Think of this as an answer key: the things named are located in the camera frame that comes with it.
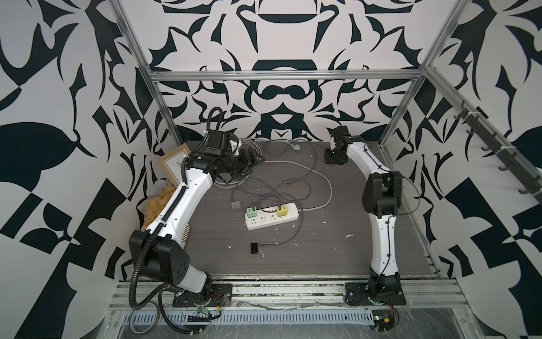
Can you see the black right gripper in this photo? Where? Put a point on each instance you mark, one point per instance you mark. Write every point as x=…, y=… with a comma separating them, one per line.
x=327, y=158

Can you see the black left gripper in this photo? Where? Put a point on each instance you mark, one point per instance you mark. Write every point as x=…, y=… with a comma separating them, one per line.
x=246, y=167

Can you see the grey USB cable green charger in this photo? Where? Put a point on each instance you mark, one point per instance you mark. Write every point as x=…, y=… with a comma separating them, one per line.
x=259, y=190

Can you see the green USB wall charger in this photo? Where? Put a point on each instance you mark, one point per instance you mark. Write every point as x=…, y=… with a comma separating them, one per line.
x=251, y=212

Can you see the white power strip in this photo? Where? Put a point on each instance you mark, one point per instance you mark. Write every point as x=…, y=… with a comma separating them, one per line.
x=267, y=217

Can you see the yellow USB wall charger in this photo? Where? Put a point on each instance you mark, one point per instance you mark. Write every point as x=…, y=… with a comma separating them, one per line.
x=282, y=211

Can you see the grey USB cable yellow charger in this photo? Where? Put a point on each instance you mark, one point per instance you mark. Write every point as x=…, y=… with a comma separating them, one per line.
x=281, y=234

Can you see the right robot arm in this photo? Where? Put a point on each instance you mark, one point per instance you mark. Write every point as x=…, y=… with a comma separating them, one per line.
x=381, y=199

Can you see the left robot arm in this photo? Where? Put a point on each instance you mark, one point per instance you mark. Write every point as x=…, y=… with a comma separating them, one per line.
x=160, y=261

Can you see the striped snack packet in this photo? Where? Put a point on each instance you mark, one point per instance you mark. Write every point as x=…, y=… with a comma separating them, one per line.
x=185, y=235

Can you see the brown teddy bear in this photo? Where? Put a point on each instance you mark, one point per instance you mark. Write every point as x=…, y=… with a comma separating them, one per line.
x=156, y=204

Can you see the small circuit board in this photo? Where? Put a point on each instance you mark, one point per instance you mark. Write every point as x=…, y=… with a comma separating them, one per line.
x=384, y=322

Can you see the tape roll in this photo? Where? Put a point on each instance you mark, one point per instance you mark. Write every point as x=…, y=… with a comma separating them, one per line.
x=141, y=322

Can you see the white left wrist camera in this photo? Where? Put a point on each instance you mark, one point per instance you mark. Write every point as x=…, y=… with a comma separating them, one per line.
x=234, y=147

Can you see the wooden picture frame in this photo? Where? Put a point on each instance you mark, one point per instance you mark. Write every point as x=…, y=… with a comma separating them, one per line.
x=171, y=163

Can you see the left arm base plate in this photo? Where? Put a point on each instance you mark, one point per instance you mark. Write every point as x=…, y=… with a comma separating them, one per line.
x=214, y=295

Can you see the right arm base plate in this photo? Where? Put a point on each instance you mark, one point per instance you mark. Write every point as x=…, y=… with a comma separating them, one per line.
x=363, y=294

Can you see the black wall hook rack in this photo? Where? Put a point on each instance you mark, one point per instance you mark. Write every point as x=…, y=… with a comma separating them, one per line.
x=496, y=144

